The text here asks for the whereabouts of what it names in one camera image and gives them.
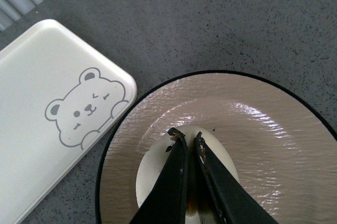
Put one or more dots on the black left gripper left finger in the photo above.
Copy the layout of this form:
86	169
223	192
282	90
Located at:
166	203

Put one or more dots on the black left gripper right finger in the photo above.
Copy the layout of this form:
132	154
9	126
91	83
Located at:
221	198

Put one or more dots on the white steamed bun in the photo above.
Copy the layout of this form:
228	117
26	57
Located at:
154	159

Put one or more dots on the beige plate with black rim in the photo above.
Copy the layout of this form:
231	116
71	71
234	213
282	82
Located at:
283	150

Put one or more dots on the white bear print tray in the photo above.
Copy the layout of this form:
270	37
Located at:
59	96

